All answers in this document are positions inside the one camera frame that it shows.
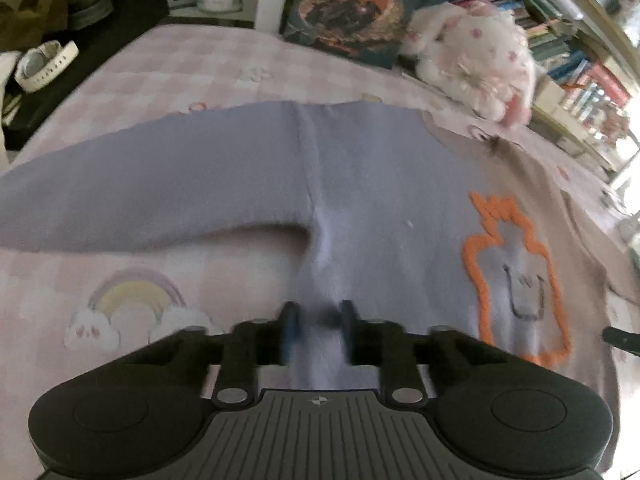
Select brown paper bag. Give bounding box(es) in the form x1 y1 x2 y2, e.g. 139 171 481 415
0 0 101 53

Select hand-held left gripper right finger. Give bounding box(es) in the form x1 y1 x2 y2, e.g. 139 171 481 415
340 299 517 409

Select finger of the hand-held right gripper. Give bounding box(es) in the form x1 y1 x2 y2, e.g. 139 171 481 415
602 326 640 354

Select white and pink plush toy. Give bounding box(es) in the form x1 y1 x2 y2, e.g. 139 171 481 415
400 1 538 128

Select lavender sweater with orange outline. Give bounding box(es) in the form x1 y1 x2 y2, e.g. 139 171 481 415
0 100 626 480

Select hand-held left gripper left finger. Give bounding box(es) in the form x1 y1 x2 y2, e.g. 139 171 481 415
122 301 303 409

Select row of books on shelf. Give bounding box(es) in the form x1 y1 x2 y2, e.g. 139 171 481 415
422 0 633 171

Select pink checked bed sheet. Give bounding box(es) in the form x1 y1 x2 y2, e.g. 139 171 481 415
0 22 640 480

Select black side table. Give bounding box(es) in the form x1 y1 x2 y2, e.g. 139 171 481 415
0 0 170 151

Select white wristwatch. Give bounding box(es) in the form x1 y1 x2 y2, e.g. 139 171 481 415
14 40 80 93

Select dark printed picture board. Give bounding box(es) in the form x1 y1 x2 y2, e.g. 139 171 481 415
282 0 431 70

